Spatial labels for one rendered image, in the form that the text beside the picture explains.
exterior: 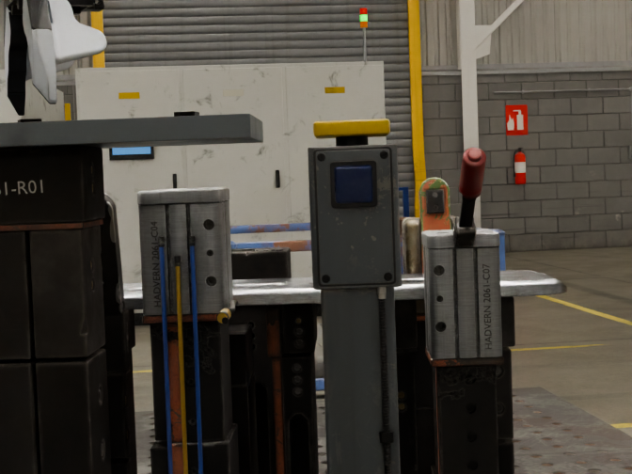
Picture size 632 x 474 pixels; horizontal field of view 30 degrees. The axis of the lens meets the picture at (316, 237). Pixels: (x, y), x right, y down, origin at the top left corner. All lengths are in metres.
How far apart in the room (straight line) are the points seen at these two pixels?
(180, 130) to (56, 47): 0.12
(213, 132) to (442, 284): 0.30
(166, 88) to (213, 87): 0.35
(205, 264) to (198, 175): 8.13
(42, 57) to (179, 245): 0.25
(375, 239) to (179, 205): 0.24
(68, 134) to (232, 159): 8.33
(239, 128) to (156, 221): 0.23
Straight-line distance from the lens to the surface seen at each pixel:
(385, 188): 0.92
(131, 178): 9.21
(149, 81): 9.24
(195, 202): 1.08
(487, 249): 1.09
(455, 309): 1.10
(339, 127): 0.92
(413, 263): 1.43
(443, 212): 1.42
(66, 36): 0.95
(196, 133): 0.89
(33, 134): 0.92
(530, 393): 2.24
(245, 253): 1.43
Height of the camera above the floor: 1.12
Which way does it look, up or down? 3 degrees down
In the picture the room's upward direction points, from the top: 2 degrees counter-clockwise
